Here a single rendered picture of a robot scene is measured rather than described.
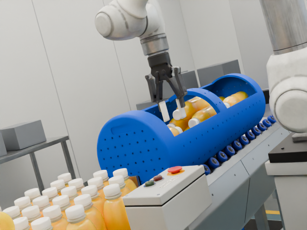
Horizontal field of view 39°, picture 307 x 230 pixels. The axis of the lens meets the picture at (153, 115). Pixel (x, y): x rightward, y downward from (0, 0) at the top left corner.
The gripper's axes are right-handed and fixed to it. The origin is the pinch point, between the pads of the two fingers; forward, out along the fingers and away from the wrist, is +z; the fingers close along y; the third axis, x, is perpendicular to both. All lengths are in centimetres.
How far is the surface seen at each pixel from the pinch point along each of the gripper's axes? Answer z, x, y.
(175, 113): 2.6, -11.4, 6.7
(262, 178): 43, -48, -5
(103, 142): 2.6, 21.7, 15.0
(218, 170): 26.3, -11.7, -4.8
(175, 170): 8, 43, -24
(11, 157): 26, -105, 242
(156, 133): 2.9, 21.7, -6.0
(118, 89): 0, -346, 299
